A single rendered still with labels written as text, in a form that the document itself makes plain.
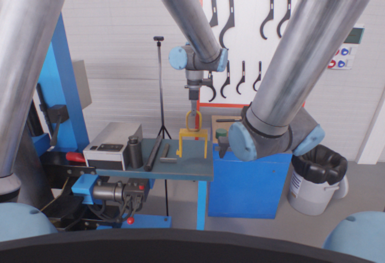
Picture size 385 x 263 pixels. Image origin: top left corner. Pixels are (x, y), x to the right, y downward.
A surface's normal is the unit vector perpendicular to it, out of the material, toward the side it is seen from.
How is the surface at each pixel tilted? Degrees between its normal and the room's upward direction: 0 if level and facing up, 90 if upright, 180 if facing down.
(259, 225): 0
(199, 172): 0
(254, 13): 90
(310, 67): 109
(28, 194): 90
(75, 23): 90
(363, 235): 5
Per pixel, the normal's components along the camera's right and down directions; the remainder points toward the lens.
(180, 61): -0.52, 0.38
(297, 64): -0.55, 0.54
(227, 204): -0.06, 0.45
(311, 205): -0.29, 0.48
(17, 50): 0.82, 0.18
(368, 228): -0.07, -0.87
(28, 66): 0.95, 0.24
